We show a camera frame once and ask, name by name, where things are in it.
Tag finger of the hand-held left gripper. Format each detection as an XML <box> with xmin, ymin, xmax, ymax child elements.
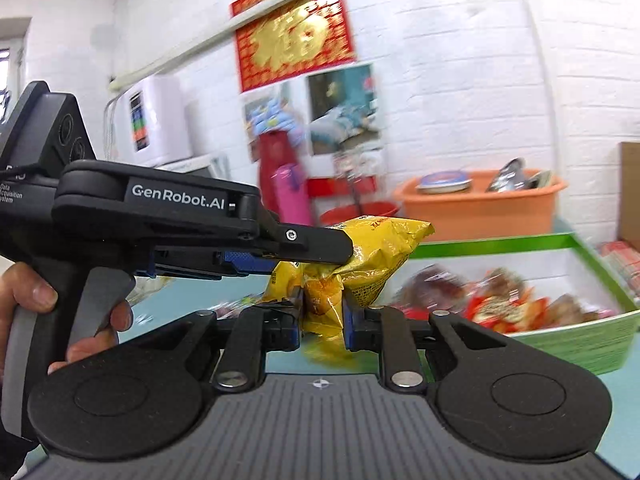
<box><xmin>134</xmin><ymin>249</ymin><xmax>280</xmax><ymax>280</ymax></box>
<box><xmin>257</xmin><ymin>209</ymin><xmax>354</xmax><ymax>264</ymax></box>

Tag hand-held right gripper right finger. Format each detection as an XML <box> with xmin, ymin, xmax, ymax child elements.
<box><xmin>342</xmin><ymin>290</ymin><xmax>503</xmax><ymax>393</ymax></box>

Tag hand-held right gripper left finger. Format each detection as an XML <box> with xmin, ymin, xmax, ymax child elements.
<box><xmin>125</xmin><ymin>286</ymin><xmax>305</xmax><ymax>393</ymax></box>

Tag yellow snack bag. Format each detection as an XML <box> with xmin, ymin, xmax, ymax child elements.
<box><xmin>262</xmin><ymin>215</ymin><xmax>436</xmax><ymax>371</ymax></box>

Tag clear brown packet orange edges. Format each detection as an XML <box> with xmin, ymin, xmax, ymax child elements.
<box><xmin>467</xmin><ymin>267</ymin><xmax>551</xmax><ymax>335</ymax></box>

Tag green cardboard box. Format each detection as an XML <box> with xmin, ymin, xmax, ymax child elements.
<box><xmin>380</xmin><ymin>232</ymin><xmax>640</xmax><ymax>376</ymax></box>

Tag clear nut bag purple label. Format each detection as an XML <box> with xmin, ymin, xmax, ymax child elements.
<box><xmin>547</xmin><ymin>294</ymin><xmax>601</xmax><ymax>326</ymax></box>

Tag person's left hand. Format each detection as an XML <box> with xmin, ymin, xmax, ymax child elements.
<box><xmin>0</xmin><ymin>261</ymin><xmax>134</xmax><ymax>375</ymax></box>

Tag pink thermos bottle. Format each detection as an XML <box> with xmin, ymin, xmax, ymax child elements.
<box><xmin>272</xmin><ymin>162</ymin><xmax>313</xmax><ymax>226</ymax></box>

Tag white appliance with screen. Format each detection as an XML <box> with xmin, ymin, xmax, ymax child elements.
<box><xmin>155</xmin><ymin>154</ymin><xmax>231</xmax><ymax>181</ymax></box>

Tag red plastic basin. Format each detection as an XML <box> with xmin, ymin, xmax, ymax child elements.
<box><xmin>320</xmin><ymin>201</ymin><xmax>401</xmax><ymax>228</ymax></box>

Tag glass pitcher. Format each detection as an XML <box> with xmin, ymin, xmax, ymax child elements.
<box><xmin>332</xmin><ymin>152</ymin><xmax>386</xmax><ymax>206</ymax></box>

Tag red thermos jug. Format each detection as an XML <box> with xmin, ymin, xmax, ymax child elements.
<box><xmin>257</xmin><ymin>130</ymin><xmax>301</xmax><ymax>221</ymax></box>

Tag blue plate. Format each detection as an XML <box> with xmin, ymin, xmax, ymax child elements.
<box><xmin>417</xmin><ymin>171</ymin><xmax>473</xmax><ymax>195</ymax></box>

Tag orange plastic basin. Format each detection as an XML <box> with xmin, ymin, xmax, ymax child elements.
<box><xmin>392</xmin><ymin>170</ymin><xmax>568</xmax><ymax>243</ymax></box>

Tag window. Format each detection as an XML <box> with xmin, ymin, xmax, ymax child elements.
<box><xmin>0</xmin><ymin>17</ymin><xmax>28</xmax><ymax>106</ymax></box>

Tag metal kitchen item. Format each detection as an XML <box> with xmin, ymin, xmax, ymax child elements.
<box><xmin>485</xmin><ymin>157</ymin><xmax>528</xmax><ymax>193</ymax></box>

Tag red patterned bag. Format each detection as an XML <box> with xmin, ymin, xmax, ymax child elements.
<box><xmin>595</xmin><ymin>240</ymin><xmax>640</xmax><ymax>306</ymax></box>

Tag teal printed tablecloth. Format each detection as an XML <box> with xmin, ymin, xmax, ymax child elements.
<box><xmin>100</xmin><ymin>215</ymin><xmax>640</xmax><ymax>478</ymax></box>

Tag brown cardboard box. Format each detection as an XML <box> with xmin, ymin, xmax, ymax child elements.
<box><xmin>617</xmin><ymin>142</ymin><xmax>640</xmax><ymax>251</ymax></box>

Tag white wall water purifier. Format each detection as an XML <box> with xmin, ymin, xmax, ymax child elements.
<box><xmin>112</xmin><ymin>76</ymin><xmax>193</xmax><ymax>167</ymax></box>

